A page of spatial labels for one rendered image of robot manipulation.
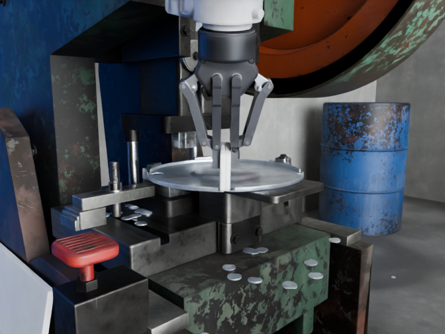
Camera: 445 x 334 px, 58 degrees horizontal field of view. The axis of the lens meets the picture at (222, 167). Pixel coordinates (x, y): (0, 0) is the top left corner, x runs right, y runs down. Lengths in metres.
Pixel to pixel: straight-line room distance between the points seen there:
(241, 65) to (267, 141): 2.34
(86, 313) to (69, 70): 0.55
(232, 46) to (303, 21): 0.60
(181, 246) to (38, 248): 0.37
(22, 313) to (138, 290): 0.43
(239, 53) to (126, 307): 0.33
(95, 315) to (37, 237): 0.47
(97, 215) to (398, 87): 3.65
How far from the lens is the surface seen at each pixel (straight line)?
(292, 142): 3.10
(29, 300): 0.89
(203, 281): 0.65
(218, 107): 0.56
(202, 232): 0.72
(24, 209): 0.95
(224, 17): 0.50
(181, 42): 0.69
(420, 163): 4.10
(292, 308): 0.83
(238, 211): 0.72
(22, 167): 0.95
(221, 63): 0.54
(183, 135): 0.82
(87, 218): 0.72
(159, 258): 0.67
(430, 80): 4.05
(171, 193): 0.78
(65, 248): 0.49
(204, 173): 0.73
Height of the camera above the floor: 0.93
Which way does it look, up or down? 10 degrees down
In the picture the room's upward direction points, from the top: straight up
